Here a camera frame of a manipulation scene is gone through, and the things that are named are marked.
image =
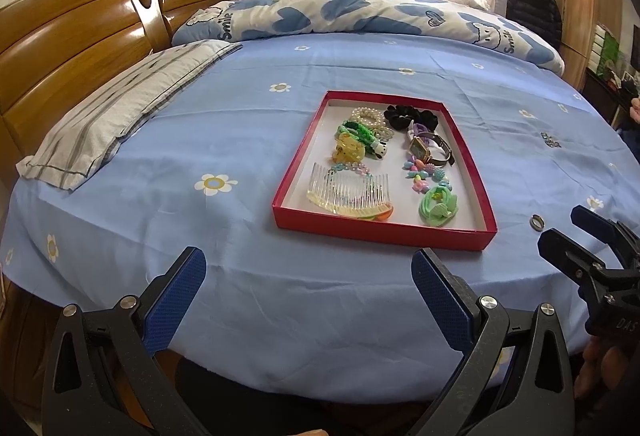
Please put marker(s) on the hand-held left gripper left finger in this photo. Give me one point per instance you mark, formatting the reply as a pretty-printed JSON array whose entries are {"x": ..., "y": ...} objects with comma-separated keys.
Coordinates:
[{"x": 175, "y": 301}]

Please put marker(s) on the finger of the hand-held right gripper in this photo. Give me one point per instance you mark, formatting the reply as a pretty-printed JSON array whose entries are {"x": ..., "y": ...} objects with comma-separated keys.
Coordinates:
[
  {"x": 565, "y": 251},
  {"x": 595, "y": 218}
]

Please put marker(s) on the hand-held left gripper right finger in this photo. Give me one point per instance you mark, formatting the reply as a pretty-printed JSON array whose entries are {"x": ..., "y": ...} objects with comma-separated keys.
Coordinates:
[{"x": 440, "y": 306}]

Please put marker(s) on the clear hair comb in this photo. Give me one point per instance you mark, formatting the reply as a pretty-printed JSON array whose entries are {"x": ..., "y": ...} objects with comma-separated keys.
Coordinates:
[{"x": 340, "y": 206}]

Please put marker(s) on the rose gold wristwatch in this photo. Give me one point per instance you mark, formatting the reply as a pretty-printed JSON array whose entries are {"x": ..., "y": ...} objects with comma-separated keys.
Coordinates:
[{"x": 420, "y": 148}]

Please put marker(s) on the red shallow box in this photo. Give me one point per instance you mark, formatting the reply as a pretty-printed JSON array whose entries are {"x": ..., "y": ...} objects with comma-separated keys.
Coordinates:
[{"x": 305, "y": 186}]

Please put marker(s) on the yellow translucent hair clip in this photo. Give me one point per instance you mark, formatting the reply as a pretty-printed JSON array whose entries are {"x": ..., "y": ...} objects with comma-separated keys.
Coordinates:
[{"x": 347, "y": 150}]

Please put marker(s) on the person's right hand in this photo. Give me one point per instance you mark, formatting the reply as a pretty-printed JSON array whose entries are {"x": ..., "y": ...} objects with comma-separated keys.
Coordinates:
[{"x": 595, "y": 366}]

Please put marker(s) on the blue floral bedsheet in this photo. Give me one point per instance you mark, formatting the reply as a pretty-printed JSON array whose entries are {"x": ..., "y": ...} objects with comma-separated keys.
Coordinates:
[{"x": 200, "y": 241}]

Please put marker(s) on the silver rhinestone heart clip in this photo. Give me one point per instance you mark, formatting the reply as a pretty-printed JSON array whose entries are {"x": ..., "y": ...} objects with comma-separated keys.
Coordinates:
[{"x": 550, "y": 140}]

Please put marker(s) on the dark side cabinet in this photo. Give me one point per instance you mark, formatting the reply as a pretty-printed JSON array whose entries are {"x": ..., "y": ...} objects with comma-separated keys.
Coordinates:
[{"x": 610, "y": 95}]

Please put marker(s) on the black scrunchie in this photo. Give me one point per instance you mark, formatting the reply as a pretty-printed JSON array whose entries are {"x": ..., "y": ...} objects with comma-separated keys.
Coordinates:
[{"x": 402, "y": 118}]

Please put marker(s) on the grey striped pillow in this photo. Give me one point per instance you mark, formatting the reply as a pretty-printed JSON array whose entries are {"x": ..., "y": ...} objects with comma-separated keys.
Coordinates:
[{"x": 110, "y": 105}]

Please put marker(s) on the black puffer jacket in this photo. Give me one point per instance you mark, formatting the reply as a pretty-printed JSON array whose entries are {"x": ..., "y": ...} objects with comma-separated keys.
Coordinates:
[{"x": 532, "y": 10}]

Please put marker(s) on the wooden headboard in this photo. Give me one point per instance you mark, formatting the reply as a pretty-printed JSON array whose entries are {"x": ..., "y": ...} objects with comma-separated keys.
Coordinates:
[{"x": 75, "y": 25}]

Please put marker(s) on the blue heart print quilt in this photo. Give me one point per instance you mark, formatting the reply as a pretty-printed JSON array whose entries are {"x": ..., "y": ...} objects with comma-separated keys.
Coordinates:
[{"x": 350, "y": 13}]

